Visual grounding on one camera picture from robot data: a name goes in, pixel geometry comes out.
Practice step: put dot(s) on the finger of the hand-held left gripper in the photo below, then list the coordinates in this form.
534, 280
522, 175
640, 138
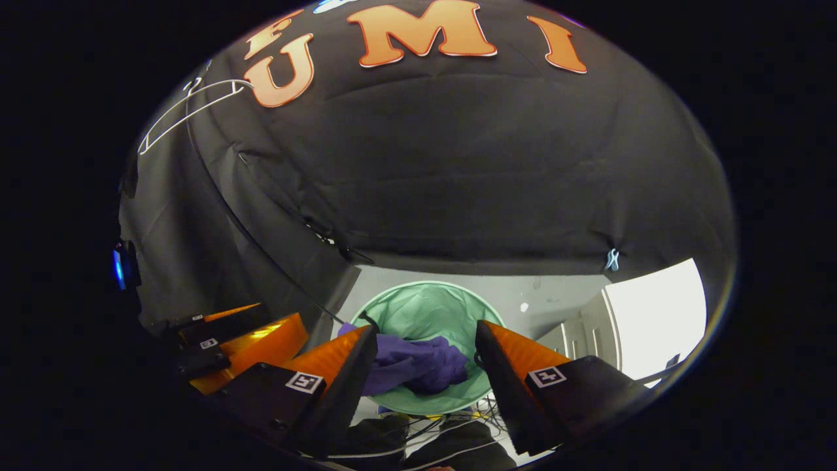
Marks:
261, 343
222, 324

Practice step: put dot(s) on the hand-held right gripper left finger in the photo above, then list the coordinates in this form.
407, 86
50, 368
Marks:
346, 392

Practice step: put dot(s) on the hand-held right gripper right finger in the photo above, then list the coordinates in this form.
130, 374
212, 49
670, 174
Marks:
507, 392

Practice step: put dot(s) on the green laundry hamper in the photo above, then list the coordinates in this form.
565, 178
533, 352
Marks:
425, 307

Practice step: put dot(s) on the white clothes hanger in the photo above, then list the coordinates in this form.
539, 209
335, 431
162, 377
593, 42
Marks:
229, 82

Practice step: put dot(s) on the white cabinet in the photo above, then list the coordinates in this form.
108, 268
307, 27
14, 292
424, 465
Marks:
582, 333

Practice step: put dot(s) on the black device with blue light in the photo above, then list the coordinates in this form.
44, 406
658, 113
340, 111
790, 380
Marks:
124, 265

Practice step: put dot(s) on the light blue cloth clip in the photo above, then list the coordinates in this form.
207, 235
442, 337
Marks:
612, 260

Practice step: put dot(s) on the black backdrop cloth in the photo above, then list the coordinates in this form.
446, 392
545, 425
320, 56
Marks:
490, 163

